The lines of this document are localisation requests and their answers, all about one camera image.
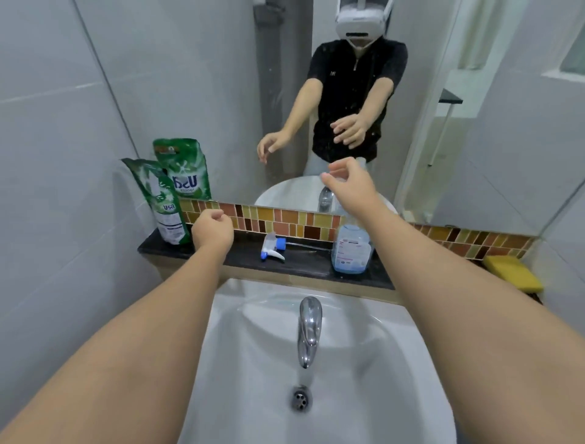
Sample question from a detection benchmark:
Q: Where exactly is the white blue spray trigger head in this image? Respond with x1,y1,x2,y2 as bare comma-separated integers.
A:
260,232,335,262

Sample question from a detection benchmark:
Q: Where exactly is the yellow sponge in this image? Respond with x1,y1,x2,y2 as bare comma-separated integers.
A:
483,255,545,295

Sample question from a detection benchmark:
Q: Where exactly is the white ceramic sink basin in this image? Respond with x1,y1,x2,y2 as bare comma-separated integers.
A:
178,277,458,444

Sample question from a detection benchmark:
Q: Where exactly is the chrome sink drain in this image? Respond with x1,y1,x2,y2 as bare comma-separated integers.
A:
290,385,313,412

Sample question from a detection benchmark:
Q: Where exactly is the green detergent refill pouch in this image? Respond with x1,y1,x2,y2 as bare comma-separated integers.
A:
121,157,191,246

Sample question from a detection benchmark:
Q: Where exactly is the person's right forearm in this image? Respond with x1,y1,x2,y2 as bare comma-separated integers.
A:
361,201,585,444

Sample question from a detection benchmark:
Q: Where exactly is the brown mosaic tile strip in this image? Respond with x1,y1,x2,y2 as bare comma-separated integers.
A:
178,197,538,262

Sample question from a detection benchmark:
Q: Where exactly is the person's left hand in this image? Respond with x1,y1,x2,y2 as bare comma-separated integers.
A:
191,209,235,265

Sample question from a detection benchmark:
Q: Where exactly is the black stone ledge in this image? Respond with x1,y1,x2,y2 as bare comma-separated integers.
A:
138,227,545,305

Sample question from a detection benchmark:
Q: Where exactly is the person's right hand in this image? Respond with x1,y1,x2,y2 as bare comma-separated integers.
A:
319,157,389,225

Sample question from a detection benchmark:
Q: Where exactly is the person's left forearm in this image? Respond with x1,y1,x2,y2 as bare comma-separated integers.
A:
0,249,229,444

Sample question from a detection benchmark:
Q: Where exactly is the clear hand soap bottle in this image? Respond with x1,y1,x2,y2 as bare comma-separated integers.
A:
330,215,372,275

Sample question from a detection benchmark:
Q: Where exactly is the chrome faucet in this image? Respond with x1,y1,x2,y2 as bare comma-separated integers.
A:
297,296,324,370

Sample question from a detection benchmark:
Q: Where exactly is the wall mirror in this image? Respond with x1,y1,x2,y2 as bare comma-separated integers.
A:
73,0,585,238

